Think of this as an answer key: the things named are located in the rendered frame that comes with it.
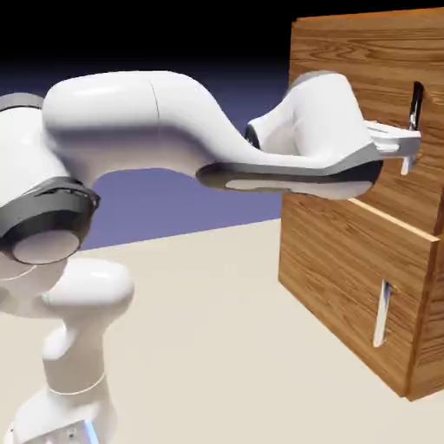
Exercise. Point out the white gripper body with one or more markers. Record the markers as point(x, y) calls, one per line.
point(399, 138)

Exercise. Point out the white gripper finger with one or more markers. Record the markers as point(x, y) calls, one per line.
point(406, 164)

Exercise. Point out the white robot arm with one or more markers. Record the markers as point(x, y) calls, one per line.
point(145, 114)

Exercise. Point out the light wood cabinet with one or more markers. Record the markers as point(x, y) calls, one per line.
point(428, 347)

